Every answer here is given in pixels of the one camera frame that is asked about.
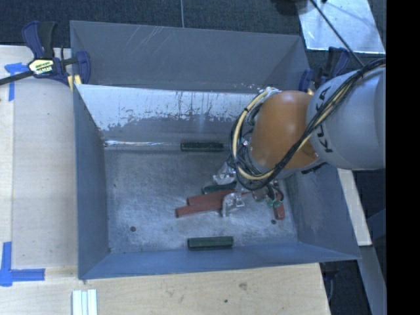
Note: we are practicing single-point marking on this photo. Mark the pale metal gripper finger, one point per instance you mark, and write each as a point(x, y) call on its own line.
point(237, 199)
point(227, 210)

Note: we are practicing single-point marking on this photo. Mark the dark green flat block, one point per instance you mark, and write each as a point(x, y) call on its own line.
point(210, 243)
point(216, 188)
point(201, 147)

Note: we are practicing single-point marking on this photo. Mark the red-brown flat block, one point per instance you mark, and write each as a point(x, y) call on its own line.
point(279, 212)
point(197, 210)
point(206, 198)

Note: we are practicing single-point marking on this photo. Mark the grey metal bin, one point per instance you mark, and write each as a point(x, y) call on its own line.
point(170, 189)

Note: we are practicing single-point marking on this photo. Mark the pale wood board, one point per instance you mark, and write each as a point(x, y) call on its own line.
point(42, 176)

